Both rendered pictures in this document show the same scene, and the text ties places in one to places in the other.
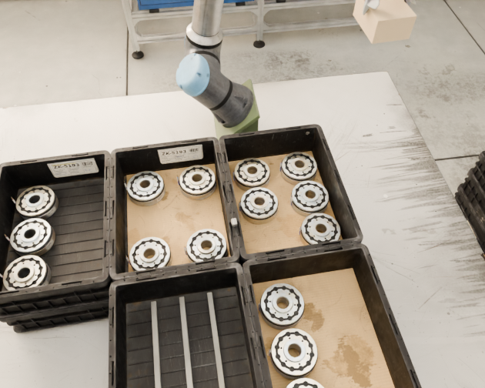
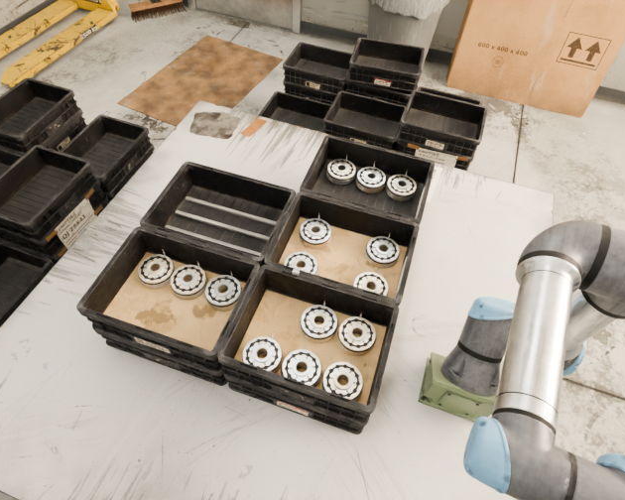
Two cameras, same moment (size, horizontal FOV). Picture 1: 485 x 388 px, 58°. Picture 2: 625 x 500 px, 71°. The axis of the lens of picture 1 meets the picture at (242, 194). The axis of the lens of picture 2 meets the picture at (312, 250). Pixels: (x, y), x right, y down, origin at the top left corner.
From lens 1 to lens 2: 1.05 m
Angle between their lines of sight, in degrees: 60
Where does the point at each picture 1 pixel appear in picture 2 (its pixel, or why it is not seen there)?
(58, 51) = not seen: outside the picture
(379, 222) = (261, 469)
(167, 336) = (254, 225)
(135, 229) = (347, 235)
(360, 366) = (150, 319)
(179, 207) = (352, 270)
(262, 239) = (287, 312)
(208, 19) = not seen: hidden behind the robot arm
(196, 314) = (257, 245)
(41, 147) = (489, 225)
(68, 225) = (373, 201)
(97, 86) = not seen: outside the picture
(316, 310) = (205, 316)
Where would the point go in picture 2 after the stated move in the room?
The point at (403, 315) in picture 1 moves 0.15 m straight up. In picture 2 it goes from (168, 417) to (154, 400)
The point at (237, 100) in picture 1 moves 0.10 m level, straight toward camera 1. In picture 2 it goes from (461, 364) to (425, 346)
